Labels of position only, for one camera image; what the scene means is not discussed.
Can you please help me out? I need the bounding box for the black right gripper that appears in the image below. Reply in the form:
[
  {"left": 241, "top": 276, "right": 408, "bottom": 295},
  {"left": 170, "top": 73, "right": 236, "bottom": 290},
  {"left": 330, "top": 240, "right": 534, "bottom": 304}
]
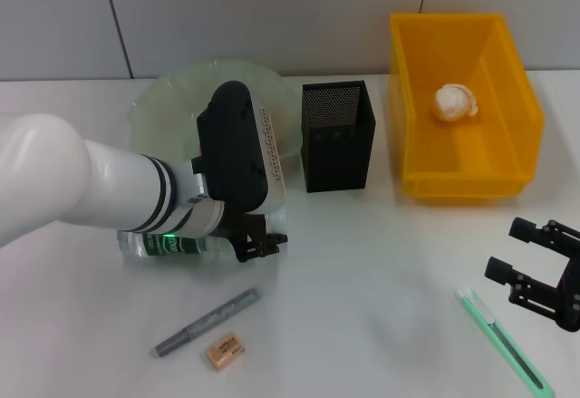
[{"left": 483, "top": 216, "right": 580, "bottom": 333}]

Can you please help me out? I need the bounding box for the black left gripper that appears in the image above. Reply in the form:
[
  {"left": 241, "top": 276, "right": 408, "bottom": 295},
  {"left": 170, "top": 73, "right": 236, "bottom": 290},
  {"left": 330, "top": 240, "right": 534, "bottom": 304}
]
[{"left": 212, "top": 213, "right": 290, "bottom": 265}]

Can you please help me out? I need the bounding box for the clear green-label water bottle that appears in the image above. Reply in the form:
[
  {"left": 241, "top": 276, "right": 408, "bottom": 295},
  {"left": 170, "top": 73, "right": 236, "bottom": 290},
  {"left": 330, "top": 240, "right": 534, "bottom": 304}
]
[{"left": 116, "top": 209, "right": 289, "bottom": 266}]

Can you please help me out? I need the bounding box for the white paper ball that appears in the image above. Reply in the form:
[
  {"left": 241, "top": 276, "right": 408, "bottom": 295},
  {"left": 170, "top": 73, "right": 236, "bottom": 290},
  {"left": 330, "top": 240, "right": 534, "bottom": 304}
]
[{"left": 433, "top": 83, "right": 480, "bottom": 122}]

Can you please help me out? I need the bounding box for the green utility knife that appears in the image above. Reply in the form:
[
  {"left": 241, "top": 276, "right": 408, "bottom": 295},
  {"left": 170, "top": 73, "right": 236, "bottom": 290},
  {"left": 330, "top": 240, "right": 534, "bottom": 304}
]
[{"left": 456, "top": 285, "right": 555, "bottom": 398}]

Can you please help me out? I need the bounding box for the grey marker pen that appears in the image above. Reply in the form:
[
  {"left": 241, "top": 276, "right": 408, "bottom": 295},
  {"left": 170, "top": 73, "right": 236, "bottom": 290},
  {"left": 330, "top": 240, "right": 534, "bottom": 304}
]
[{"left": 154, "top": 286, "right": 263, "bottom": 358}]

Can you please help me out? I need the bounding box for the black mesh pen holder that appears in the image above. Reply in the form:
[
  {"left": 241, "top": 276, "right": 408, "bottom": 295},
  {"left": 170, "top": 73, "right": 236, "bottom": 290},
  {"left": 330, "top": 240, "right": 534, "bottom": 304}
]
[{"left": 301, "top": 79, "right": 378, "bottom": 194}]

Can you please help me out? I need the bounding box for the beige eraser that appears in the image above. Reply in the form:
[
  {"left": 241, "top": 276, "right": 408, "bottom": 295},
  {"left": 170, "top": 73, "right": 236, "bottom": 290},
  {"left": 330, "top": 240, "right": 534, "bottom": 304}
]
[{"left": 203, "top": 332, "right": 246, "bottom": 372}]

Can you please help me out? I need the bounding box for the green glass fruit plate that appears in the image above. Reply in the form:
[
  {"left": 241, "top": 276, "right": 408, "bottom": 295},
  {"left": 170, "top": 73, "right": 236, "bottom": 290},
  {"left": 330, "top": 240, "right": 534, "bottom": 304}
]
[{"left": 129, "top": 58, "right": 304, "bottom": 163}]

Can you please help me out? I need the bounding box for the yellow plastic bin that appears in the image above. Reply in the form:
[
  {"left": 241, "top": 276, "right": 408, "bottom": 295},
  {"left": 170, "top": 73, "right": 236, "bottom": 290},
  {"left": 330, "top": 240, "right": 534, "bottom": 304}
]
[{"left": 389, "top": 11, "right": 545, "bottom": 202}]

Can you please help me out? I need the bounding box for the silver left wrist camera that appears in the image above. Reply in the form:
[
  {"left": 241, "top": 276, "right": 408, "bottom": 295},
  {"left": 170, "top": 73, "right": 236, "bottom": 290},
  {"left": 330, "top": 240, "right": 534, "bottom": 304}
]
[{"left": 190, "top": 81, "right": 287, "bottom": 216}]

